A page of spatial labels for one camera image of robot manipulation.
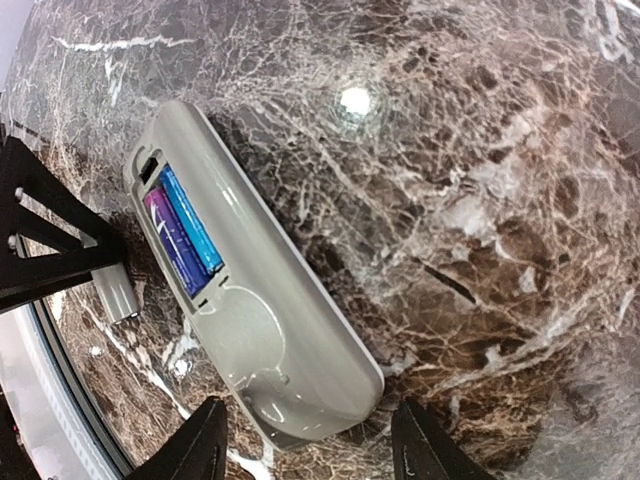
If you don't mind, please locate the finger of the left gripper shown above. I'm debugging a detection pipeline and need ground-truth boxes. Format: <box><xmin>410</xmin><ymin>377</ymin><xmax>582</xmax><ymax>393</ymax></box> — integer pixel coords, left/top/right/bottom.
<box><xmin>1</xmin><ymin>136</ymin><xmax>127</xmax><ymax>313</ymax></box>

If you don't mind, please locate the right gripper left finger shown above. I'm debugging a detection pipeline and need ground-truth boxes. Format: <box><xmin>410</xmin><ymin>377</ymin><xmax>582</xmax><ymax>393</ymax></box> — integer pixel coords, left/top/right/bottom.
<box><xmin>126</xmin><ymin>397</ymin><xmax>228</xmax><ymax>480</ymax></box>

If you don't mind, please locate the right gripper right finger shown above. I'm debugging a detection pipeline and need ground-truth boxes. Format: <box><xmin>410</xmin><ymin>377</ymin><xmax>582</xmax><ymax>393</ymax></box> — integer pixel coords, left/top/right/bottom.
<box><xmin>391</xmin><ymin>399</ymin><xmax>494</xmax><ymax>480</ymax></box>

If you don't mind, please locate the grey remote control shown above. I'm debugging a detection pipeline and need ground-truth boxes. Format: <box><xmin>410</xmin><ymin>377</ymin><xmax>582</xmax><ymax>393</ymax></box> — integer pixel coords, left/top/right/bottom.
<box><xmin>123</xmin><ymin>100</ymin><xmax>385</xmax><ymax>450</ymax></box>

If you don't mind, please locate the purple AAA battery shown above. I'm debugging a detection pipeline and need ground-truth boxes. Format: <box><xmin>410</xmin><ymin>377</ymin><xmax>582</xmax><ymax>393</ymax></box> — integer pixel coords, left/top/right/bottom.
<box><xmin>144</xmin><ymin>187</ymin><xmax>209</xmax><ymax>298</ymax></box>

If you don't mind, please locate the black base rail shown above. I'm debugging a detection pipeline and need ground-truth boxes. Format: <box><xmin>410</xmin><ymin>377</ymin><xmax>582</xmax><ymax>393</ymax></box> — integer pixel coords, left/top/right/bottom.
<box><xmin>1</xmin><ymin>289</ymin><xmax>135</xmax><ymax>479</ymax></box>

